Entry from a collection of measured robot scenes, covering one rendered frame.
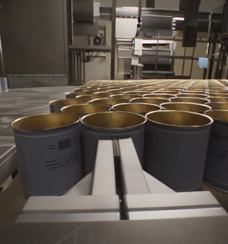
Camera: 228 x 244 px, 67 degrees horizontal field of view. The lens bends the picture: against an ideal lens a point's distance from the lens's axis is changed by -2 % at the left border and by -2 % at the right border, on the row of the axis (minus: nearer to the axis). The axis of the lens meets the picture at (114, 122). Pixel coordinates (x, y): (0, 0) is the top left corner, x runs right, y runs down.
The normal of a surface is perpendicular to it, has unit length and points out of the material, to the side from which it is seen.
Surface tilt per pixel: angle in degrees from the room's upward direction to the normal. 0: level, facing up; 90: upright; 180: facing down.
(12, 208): 2
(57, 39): 90
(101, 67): 90
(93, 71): 90
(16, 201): 2
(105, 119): 90
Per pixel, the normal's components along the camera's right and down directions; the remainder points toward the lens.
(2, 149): 0.03, -0.96
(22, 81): 0.74, 0.20
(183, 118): -0.55, 0.23
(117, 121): -0.10, 0.27
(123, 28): 0.04, 0.42
